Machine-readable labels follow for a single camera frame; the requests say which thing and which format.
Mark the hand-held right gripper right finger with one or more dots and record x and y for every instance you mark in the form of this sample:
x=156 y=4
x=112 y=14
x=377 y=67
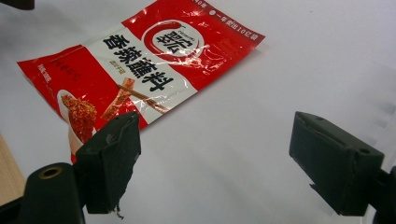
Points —
x=336 y=168

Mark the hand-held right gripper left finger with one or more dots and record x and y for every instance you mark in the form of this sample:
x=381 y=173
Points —
x=106 y=168

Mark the red and white seasoning packet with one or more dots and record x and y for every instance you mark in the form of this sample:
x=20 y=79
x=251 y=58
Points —
x=137 y=71

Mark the dark object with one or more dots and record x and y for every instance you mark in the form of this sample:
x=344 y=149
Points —
x=18 y=3

